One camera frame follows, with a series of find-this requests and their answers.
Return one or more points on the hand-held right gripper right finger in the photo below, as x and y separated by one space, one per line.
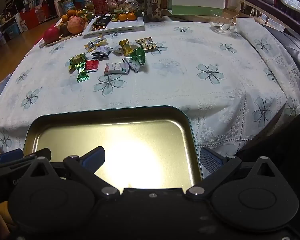
211 162

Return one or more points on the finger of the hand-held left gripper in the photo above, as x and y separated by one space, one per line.
10 156

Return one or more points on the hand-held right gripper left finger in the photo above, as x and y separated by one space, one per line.
93 158

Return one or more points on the gold metal tin tray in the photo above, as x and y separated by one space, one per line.
115 135

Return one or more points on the green foil candy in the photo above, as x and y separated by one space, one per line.
82 75

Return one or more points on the red and white snack packet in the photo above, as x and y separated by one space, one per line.
92 65

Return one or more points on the white snack bar packet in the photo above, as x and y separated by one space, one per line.
116 68

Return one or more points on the green gold candy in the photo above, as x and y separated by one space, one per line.
77 61

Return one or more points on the white black-print snack packet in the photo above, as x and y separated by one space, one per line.
102 52

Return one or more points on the green white snack packet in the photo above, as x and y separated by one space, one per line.
136 58

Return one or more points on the yellow silver snack packet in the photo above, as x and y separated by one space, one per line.
95 43

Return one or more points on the gold candy wrapper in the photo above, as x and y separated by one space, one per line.
126 46

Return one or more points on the brown patterned snack packet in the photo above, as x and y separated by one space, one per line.
146 43

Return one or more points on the beige fruit tray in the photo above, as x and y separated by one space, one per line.
62 38

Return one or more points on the blue storage bin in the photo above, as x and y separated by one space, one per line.
11 28

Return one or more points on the red pomegranate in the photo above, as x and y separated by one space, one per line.
51 35

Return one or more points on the gold foil chocolate ingot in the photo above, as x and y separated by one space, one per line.
99 27

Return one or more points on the dark brown fruit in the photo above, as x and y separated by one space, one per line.
63 28

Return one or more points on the red apple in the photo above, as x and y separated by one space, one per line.
75 25

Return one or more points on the white rectangular plate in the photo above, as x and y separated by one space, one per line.
130 26

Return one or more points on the dark chocolate bar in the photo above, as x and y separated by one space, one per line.
101 20

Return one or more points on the glass bowl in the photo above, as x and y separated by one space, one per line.
221 22

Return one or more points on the red storage box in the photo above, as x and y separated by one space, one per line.
33 17

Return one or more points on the black leather seat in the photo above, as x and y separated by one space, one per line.
295 45

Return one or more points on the pile of leafy mandarins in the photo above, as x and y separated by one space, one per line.
71 13

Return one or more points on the green snack jar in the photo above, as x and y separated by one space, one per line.
90 5

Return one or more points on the blue white cup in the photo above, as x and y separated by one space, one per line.
67 5

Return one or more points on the red can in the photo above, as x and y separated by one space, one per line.
100 2

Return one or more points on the brown patterned canister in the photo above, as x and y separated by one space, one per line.
152 7

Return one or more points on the dark wooden sofa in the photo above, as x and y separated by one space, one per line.
277 7

